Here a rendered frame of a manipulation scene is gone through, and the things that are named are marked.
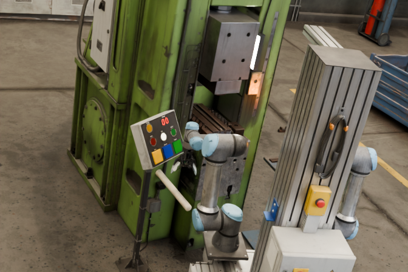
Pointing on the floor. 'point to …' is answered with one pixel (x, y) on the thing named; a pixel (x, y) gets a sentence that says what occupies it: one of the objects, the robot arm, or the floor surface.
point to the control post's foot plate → (126, 264)
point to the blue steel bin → (392, 85)
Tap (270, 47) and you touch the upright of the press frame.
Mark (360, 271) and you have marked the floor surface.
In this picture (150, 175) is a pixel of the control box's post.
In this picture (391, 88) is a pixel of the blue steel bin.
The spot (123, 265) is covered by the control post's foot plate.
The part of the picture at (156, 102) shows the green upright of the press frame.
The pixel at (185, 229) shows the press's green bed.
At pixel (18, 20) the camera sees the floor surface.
